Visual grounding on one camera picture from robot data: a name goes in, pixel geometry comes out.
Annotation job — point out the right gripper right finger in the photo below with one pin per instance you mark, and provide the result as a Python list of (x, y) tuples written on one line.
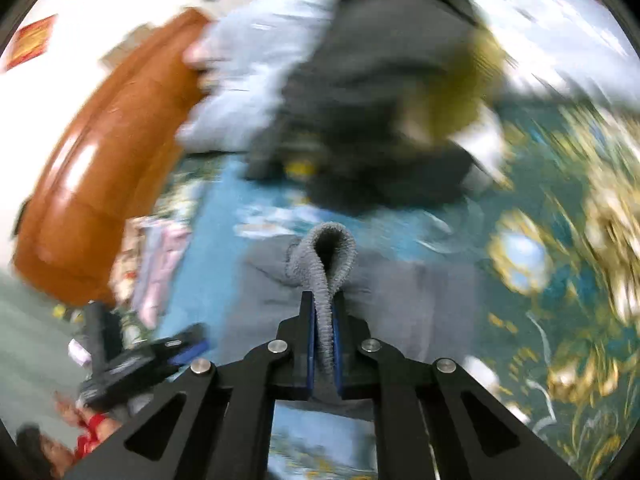
[(433, 421)]

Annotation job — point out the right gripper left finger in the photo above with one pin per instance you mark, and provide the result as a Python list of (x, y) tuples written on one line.
[(213, 422)]

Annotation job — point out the grey knit sweater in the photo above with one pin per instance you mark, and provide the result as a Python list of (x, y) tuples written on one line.
[(425, 310)]

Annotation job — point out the pink folded cloth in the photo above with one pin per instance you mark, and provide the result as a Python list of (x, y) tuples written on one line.
[(150, 252)]

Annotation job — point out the dark green floral blanket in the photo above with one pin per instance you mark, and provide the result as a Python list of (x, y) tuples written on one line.
[(559, 330)]

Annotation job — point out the dark grey jacket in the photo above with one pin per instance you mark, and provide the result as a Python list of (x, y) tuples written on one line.
[(335, 130)]

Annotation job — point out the light blue floral quilt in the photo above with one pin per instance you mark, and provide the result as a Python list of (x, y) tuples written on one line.
[(555, 50)]

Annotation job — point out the olive yellow knit garment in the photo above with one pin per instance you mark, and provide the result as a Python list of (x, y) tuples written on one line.
[(439, 106)]

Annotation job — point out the orange wooden bed frame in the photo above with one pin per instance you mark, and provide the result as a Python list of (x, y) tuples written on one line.
[(110, 165)]

